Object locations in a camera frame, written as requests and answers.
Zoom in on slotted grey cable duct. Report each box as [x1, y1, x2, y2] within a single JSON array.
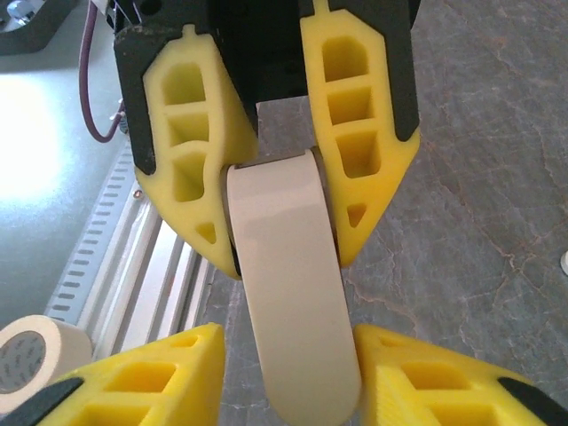
[[46, 141, 137, 323]]

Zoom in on masking tape roll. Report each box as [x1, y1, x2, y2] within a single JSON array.
[[0, 314, 94, 396]]

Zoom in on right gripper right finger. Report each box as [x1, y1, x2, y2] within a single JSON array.
[[354, 322, 551, 426]]

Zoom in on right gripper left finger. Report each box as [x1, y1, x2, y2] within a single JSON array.
[[0, 322, 226, 426]]

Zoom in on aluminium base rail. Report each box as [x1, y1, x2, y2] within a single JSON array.
[[79, 146, 214, 360]]

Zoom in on black rounded block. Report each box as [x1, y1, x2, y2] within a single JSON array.
[[0, 0, 83, 57]]

